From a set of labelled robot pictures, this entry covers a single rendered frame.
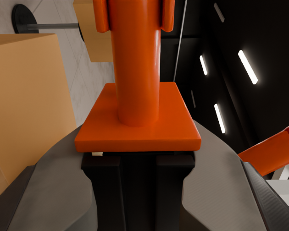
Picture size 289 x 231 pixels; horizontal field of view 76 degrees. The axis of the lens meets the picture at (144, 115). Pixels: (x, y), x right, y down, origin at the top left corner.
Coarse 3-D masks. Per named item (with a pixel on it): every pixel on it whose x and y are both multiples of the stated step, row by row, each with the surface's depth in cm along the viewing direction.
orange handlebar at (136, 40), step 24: (96, 0) 7; (120, 0) 7; (144, 0) 7; (168, 0) 7; (96, 24) 7; (120, 24) 7; (144, 24) 7; (168, 24) 7; (120, 48) 8; (144, 48) 8; (120, 72) 8; (144, 72) 8; (120, 96) 9; (144, 96) 8; (120, 120) 10; (144, 120) 9
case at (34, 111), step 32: (0, 64) 17; (32, 64) 22; (0, 96) 17; (32, 96) 22; (64, 96) 30; (0, 128) 17; (32, 128) 22; (64, 128) 30; (0, 160) 17; (32, 160) 22; (0, 192) 17
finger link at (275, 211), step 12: (252, 168) 8; (252, 180) 7; (264, 180) 7; (252, 192) 7; (264, 192) 7; (276, 192) 7; (264, 204) 6; (276, 204) 6; (264, 216) 6; (276, 216) 6; (288, 216) 6; (276, 228) 6; (288, 228) 6
